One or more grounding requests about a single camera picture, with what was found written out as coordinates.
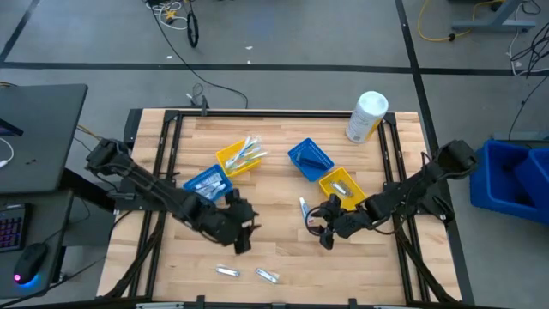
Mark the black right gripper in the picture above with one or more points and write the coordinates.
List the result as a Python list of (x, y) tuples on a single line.
[(347, 221)]

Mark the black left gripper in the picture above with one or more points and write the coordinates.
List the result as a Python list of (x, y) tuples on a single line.
[(231, 221)]

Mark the small white toothpaste tube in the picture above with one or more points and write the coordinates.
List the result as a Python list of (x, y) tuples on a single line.
[(215, 192), (210, 195), (209, 180), (211, 186), (304, 210)]

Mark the metal nail clipper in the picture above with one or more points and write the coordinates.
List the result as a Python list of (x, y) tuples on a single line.
[(348, 188), (339, 189), (267, 275), (227, 270)]

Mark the dark blue disposable razor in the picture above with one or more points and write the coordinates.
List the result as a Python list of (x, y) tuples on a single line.
[(309, 158), (315, 165)]

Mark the blue white toothbrush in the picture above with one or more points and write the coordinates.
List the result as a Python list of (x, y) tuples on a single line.
[(239, 150), (253, 161)]

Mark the green white toothbrush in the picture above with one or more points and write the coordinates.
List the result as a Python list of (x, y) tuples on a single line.
[(245, 157)]

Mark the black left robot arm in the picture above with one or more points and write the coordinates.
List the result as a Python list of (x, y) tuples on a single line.
[(146, 184)]

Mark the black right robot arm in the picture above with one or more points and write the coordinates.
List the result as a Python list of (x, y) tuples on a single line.
[(412, 189)]

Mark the yellow plastic basket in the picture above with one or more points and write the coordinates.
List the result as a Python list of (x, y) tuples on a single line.
[(223, 156), (358, 199)]

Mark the blue plastic basket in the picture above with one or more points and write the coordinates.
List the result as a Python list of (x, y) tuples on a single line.
[(191, 187), (315, 175)]

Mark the white wipes canister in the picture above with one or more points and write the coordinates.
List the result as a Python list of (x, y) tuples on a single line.
[(364, 118)]

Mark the black corner plate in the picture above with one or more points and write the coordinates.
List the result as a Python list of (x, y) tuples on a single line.
[(132, 126)]

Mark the large blue storage bin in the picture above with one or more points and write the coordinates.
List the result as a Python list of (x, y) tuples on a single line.
[(493, 193)]

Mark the black keyboard desk shelf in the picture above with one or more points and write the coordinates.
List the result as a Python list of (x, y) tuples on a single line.
[(43, 219)]

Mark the black computer mouse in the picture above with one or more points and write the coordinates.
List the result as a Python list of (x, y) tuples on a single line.
[(30, 262)]

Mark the black desk top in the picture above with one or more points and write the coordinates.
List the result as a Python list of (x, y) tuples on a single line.
[(43, 129)]

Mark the black backlit keyboard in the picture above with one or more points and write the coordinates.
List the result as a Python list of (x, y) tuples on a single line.
[(10, 227)]

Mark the gray desk leg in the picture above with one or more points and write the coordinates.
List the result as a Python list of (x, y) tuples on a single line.
[(493, 23)]

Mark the black monitor edge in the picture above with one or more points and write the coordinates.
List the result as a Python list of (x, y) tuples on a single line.
[(8, 128)]

